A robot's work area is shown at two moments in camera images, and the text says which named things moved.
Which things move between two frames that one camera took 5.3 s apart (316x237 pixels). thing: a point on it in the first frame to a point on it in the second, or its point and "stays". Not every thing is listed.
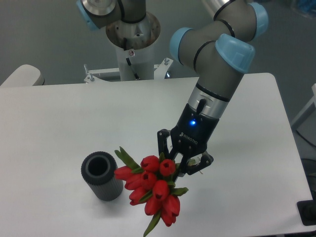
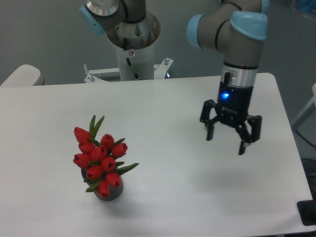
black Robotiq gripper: [192, 133] to [233, 102]
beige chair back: [24, 75] stays
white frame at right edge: [313, 99] stays
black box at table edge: [307, 210] stays
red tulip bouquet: [149, 185] to [98, 158]
